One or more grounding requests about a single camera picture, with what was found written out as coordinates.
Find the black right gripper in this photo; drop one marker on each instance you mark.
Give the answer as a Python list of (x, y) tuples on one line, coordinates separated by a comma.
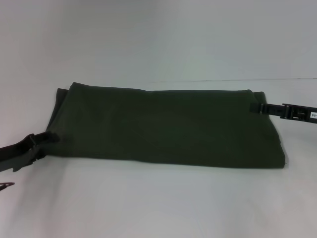
[(299, 113)]

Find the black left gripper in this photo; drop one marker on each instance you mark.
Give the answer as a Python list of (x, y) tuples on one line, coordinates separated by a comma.
[(17, 155)]

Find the dark green shirt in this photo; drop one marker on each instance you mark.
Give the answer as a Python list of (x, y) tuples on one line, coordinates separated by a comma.
[(168, 126)]

